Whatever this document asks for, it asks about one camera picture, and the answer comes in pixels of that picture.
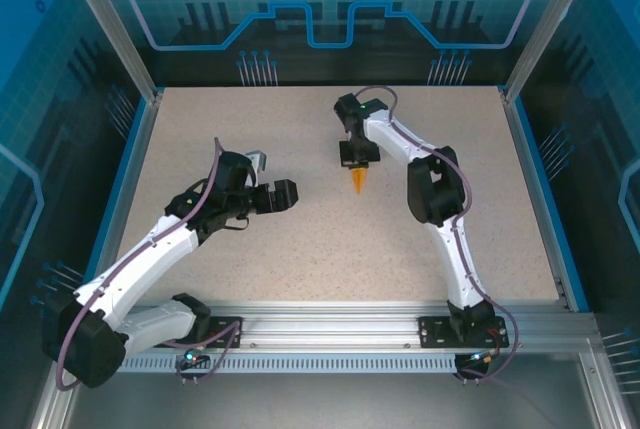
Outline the aluminium side rail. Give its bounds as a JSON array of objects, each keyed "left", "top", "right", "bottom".
[
  {"left": 501, "top": 91, "right": 572, "bottom": 313},
  {"left": 97, "top": 91, "right": 166, "bottom": 300}
]

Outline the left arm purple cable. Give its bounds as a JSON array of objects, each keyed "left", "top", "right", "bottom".
[{"left": 54, "top": 136, "right": 241, "bottom": 391}]

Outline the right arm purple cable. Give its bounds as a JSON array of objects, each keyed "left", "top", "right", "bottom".
[{"left": 355, "top": 85, "right": 521, "bottom": 385}]

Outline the aluminium corner post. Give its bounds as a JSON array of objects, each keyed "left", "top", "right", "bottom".
[
  {"left": 54, "top": 0, "right": 165, "bottom": 105},
  {"left": 501, "top": 0, "right": 604, "bottom": 104}
]

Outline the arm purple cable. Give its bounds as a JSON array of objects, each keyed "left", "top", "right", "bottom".
[
  {"left": 355, "top": 85, "right": 521, "bottom": 385},
  {"left": 54, "top": 136, "right": 241, "bottom": 391}
]

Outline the slotted grey cable duct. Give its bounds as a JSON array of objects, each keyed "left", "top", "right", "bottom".
[{"left": 119, "top": 354, "right": 464, "bottom": 374}]

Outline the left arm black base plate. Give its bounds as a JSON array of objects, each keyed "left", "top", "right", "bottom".
[{"left": 199, "top": 316, "right": 246, "bottom": 349}]

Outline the aluminium cross rail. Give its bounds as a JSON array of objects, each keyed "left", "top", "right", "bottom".
[{"left": 64, "top": 298, "right": 601, "bottom": 350}]

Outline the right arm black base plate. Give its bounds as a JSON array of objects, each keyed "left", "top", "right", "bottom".
[{"left": 418, "top": 315, "right": 506, "bottom": 349}]

